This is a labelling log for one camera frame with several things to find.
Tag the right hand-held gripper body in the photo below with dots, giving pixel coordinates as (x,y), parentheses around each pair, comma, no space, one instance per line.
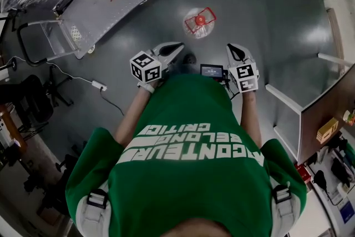
(245,75)

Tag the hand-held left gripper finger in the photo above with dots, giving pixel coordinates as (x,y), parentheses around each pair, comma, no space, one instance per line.
(156,49)
(172,57)

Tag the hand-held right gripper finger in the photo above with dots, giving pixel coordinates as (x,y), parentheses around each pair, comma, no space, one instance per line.
(247,54)
(229,58)

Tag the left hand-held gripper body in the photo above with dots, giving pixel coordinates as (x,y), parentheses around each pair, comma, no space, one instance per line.
(145,66)

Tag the clear water jug red handle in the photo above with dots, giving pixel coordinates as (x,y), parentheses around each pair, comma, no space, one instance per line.
(203,32)

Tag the grey platform trolley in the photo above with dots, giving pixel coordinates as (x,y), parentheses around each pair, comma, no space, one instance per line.
(111,14)

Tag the person's right forearm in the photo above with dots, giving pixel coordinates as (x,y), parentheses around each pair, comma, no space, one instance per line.
(249,119)

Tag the person's left forearm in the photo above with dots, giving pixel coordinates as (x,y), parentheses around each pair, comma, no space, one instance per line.
(131,119)

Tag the person's left black shoe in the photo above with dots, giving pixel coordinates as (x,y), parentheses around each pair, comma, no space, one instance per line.
(190,59)

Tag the black chest-mounted monitor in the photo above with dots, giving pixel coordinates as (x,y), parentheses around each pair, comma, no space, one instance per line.
(212,70)

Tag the white power strip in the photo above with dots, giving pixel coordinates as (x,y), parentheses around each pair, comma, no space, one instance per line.
(99,85)

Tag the dark brown white-legged table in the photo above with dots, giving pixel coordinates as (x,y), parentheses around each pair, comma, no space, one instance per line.
(324,113)

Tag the small wooden box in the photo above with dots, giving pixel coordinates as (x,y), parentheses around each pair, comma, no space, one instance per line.
(327,130)

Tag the small colourful figurine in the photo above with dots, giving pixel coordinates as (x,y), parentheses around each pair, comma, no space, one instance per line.
(349,117)

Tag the red box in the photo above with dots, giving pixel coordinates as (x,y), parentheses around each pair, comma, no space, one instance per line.
(303,173)

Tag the person's green printed t-shirt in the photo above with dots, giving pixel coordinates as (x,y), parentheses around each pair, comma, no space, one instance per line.
(188,175)

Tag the black office chair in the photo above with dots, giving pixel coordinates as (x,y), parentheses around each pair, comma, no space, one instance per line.
(66,163)
(25,97)

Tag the pile of clothes and bags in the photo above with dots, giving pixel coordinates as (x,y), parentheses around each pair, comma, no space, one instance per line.
(335,166)

